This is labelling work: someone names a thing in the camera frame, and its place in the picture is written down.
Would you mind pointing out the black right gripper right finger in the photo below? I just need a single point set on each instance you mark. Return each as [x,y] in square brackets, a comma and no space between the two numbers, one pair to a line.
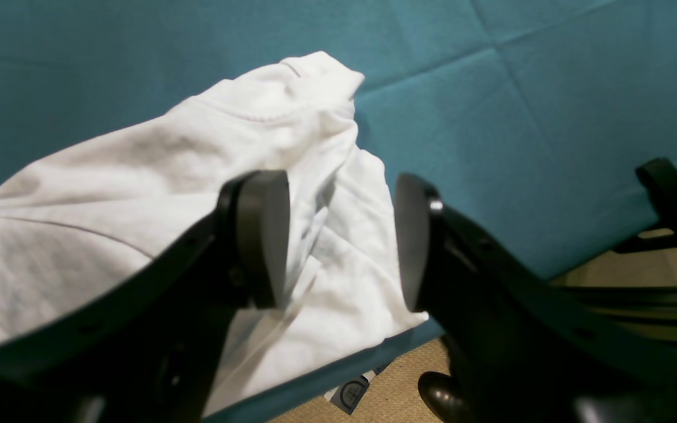
[522,351]

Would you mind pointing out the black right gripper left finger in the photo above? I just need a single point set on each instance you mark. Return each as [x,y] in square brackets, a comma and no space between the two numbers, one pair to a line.
[148,351]

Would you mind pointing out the white T-shirt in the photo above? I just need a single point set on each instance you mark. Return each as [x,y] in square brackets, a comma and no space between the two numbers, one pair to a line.
[78,222]

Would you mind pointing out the brown leather shoe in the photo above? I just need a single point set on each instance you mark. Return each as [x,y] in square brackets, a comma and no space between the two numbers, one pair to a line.
[442,396]

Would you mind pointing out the teal table cloth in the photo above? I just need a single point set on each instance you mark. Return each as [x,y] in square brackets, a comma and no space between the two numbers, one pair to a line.
[529,115]

